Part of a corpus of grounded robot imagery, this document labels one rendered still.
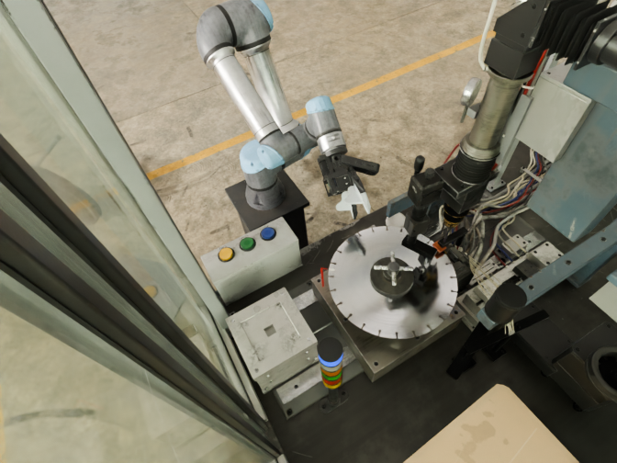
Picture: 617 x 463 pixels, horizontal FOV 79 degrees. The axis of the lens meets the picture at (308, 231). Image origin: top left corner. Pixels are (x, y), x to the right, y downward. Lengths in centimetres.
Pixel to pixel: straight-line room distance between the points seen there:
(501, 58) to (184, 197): 223
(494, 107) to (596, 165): 18
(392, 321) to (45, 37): 82
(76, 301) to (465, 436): 100
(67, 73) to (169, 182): 225
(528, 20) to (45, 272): 62
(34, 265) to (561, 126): 70
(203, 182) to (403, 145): 142
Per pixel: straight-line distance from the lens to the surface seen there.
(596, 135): 73
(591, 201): 78
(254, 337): 101
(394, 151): 274
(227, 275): 111
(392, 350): 104
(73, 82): 57
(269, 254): 112
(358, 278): 100
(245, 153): 131
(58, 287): 24
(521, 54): 67
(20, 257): 22
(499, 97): 73
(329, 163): 105
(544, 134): 76
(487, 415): 115
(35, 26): 55
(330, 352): 70
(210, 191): 261
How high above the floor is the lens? 182
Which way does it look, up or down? 54 degrees down
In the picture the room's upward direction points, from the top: 7 degrees counter-clockwise
